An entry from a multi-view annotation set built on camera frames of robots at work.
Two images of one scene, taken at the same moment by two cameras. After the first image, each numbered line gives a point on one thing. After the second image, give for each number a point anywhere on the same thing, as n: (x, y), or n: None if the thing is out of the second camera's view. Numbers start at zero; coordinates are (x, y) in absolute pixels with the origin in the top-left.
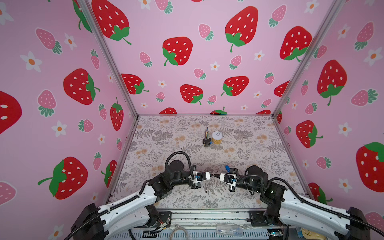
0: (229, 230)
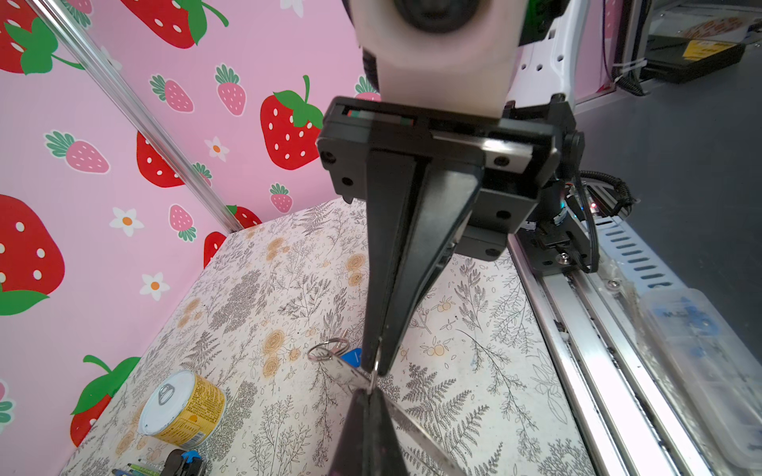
0: (720, 368)
